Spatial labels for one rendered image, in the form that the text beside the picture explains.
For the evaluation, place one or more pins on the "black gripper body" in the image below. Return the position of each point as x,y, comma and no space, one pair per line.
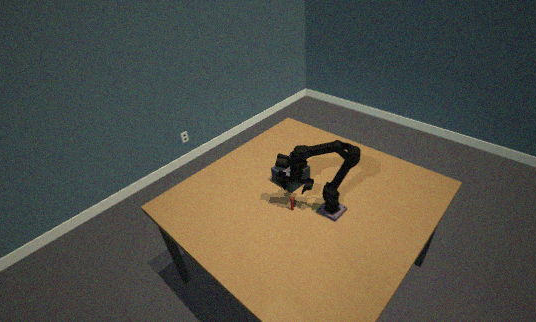
295,177

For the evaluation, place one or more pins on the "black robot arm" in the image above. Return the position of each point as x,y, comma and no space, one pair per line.
298,157

